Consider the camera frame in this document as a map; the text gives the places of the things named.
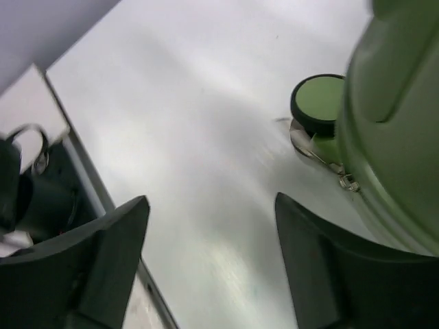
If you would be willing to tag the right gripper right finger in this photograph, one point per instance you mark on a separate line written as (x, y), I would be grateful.
(338, 279)

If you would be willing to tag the green hard-shell suitcase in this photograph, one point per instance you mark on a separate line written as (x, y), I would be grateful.
(376, 128)

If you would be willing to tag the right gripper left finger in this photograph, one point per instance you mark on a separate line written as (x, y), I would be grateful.
(36, 283)

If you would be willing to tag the metal table edge rail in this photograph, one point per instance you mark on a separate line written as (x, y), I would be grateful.
(102, 287)

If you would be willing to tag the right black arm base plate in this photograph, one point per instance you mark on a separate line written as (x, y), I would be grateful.
(46, 198)

